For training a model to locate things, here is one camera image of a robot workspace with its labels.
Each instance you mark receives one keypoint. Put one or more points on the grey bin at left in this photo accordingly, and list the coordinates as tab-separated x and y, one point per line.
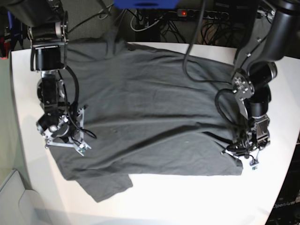
20	206

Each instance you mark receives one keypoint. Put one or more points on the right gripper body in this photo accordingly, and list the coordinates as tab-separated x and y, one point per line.
66	133

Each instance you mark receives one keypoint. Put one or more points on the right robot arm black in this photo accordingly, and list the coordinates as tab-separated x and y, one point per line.
47	30

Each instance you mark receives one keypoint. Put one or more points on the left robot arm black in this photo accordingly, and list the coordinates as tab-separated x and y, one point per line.
270	28

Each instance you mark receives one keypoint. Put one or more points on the blue box overhead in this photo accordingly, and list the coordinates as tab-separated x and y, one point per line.
146	4

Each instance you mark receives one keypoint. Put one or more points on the dark grey t-shirt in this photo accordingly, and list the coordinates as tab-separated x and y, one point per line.
148	116

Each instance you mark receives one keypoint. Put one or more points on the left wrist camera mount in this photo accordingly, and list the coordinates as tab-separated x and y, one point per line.
238	150

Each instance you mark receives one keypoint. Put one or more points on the red clamp at left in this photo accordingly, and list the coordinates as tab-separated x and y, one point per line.
4	48

